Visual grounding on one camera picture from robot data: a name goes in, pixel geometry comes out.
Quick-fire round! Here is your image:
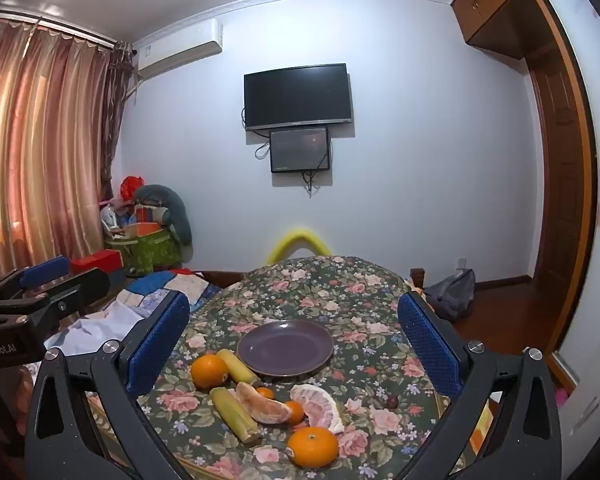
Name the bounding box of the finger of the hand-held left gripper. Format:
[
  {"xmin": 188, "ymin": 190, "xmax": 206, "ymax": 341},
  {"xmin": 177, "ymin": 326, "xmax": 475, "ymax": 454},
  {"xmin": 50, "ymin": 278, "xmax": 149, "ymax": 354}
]
[
  {"xmin": 0, "ymin": 255, "xmax": 72, "ymax": 302},
  {"xmin": 0, "ymin": 267, "xmax": 126, "ymax": 336}
]

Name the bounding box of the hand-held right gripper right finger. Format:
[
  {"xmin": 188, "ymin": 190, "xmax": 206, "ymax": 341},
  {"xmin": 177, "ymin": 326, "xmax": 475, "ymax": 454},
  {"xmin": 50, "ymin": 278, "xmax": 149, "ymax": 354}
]
[{"xmin": 390, "ymin": 290, "xmax": 564, "ymax": 480}]

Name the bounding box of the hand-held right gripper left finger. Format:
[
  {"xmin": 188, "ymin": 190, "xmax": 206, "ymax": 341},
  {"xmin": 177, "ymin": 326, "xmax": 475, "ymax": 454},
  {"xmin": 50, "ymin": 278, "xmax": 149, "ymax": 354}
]
[{"xmin": 25, "ymin": 290, "xmax": 191, "ymax": 480}]

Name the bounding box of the large plain orange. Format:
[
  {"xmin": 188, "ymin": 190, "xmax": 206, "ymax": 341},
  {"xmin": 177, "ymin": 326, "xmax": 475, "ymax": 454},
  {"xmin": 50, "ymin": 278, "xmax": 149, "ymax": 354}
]
[{"xmin": 190, "ymin": 354, "xmax": 230, "ymax": 390}]

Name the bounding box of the short yellow sugarcane piece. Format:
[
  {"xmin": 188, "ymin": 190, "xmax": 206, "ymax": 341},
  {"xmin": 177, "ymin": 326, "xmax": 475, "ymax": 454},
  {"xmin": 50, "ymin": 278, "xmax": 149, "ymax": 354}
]
[{"xmin": 216, "ymin": 348, "xmax": 261, "ymax": 385}]

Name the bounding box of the pinkish peeled pomelo segment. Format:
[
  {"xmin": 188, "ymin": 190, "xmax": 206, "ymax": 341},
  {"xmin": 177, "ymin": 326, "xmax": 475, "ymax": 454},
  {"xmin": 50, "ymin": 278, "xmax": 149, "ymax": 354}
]
[{"xmin": 235, "ymin": 381, "xmax": 293, "ymax": 426}]

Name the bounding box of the purple round plate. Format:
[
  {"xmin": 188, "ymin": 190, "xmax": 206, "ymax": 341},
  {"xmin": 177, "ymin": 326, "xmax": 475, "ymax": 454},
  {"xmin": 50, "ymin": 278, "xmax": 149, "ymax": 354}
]
[{"xmin": 236, "ymin": 321, "xmax": 334, "ymax": 378}]

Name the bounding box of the pomelo segment with white pith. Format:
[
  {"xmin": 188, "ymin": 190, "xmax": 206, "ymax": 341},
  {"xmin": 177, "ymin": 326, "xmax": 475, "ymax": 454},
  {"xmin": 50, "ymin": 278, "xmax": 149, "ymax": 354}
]
[{"xmin": 289, "ymin": 384, "xmax": 346, "ymax": 433}]

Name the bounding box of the large orange with sticker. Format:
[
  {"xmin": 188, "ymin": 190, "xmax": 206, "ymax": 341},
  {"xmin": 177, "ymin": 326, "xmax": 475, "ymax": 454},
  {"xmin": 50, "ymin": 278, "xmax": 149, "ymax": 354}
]
[{"xmin": 286, "ymin": 426, "xmax": 341, "ymax": 470}]

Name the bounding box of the person's left hand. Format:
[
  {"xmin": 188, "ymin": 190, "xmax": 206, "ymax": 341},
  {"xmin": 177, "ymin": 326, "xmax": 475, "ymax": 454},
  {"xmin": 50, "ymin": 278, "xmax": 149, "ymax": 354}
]
[{"xmin": 9, "ymin": 363, "xmax": 38, "ymax": 411}]

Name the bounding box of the red box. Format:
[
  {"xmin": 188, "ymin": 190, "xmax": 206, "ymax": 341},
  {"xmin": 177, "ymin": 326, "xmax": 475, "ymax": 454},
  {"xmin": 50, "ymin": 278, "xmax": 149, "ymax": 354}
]
[{"xmin": 70, "ymin": 250, "xmax": 126, "ymax": 276}]

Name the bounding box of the white cloth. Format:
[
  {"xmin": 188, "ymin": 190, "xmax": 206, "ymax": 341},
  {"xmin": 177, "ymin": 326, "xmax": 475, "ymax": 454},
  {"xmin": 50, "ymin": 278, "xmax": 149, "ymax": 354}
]
[{"xmin": 45, "ymin": 305, "xmax": 151, "ymax": 357}]

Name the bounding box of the grey backpack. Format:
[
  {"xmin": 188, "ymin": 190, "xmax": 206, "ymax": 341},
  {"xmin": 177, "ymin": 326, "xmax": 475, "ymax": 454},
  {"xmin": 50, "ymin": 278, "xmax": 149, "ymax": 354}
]
[{"xmin": 422, "ymin": 268, "xmax": 477, "ymax": 322}]

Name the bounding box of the blue patchwork quilt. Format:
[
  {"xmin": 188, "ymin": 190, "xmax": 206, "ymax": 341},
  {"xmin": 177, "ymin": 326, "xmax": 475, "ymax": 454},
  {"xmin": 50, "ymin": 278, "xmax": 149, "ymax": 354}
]
[{"xmin": 125, "ymin": 270, "xmax": 227, "ymax": 317}]

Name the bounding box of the green fabric bag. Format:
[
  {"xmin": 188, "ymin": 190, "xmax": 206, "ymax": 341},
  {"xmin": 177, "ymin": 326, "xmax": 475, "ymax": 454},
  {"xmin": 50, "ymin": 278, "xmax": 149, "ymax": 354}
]
[{"xmin": 105, "ymin": 230, "xmax": 183, "ymax": 277}]

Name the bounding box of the orange box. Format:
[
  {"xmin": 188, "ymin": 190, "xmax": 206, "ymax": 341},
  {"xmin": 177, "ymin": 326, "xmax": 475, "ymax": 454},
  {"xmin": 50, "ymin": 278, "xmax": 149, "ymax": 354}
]
[{"xmin": 125, "ymin": 220, "xmax": 162, "ymax": 239}]

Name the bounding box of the wooden bed footboard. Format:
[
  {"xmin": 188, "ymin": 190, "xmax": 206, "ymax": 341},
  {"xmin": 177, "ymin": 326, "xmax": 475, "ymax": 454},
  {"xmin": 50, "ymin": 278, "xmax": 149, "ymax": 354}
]
[{"xmin": 199, "ymin": 270, "xmax": 247, "ymax": 287}]

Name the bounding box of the floral tablecloth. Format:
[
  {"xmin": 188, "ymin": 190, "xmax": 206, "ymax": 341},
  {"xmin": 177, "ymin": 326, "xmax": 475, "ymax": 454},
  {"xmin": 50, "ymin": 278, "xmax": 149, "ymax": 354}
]
[{"xmin": 85, "ymin": 255, "xmax": 491, "ymax": 480}]

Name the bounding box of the pink striped curtain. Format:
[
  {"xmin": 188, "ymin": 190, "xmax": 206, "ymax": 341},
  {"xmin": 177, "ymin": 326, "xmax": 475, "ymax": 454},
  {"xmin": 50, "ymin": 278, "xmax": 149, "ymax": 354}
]
[{"xmin": 0, "ymin": 17, "xmax": 113, "ymax": 281}]

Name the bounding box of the brown patterned curtain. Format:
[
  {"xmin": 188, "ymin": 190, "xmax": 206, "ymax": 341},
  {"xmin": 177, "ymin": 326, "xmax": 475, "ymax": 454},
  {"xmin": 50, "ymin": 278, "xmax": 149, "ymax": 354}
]
[{"xmin": 102, "ymin": 41, "xmax": 137, "ymax": 201}]

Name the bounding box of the brown wooden door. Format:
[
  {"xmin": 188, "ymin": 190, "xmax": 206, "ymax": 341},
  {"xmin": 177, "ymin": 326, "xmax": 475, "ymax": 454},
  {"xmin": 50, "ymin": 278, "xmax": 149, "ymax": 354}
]
[{"xmin": 527, "ymin": 57, "xmax": 590, "ymax": 283}]

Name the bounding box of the white sliding wardrobe door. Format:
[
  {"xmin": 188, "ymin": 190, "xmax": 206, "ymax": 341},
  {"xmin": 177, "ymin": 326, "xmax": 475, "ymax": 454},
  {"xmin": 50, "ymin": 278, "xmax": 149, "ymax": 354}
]
[{"xmin": 532, "ymin": 0, "xmax": 600, "ymax": 441}]

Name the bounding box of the white air conditioner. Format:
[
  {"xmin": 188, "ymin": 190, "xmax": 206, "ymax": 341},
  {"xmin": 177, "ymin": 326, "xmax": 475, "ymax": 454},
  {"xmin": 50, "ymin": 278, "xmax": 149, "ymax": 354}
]
[{"xmin": 132, "ymin": 19, "xmax": 224, "ymax": 80}]

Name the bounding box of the wooden overhead cabinet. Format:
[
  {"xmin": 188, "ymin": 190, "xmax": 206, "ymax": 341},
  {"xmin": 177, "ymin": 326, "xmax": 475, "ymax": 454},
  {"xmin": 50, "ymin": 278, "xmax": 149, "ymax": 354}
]
[{"xmin": 450, "ymin": 0, "xmax": 561, "ymax": 61}]

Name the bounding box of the small black wall monitor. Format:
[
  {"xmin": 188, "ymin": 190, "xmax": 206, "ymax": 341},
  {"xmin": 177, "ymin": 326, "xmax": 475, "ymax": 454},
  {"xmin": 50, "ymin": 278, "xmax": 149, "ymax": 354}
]
[{"xmin": 269, "ymin": 126, "xmax": 331, "ymax": 174}]

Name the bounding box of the white curtain rail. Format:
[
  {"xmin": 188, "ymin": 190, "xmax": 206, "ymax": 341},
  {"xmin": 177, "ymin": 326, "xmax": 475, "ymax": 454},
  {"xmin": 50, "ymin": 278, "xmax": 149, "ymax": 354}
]
[{"xmin": 0, "ymin": 10, "xmax": 117, "ymax": 50}]

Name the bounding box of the black wall television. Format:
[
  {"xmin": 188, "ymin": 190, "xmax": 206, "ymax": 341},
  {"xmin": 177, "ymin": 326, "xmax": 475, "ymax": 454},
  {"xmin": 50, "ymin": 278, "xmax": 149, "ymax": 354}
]
[{"xmin": 243, "ymin": 63, "xmax": 353, "ymax": 131}]

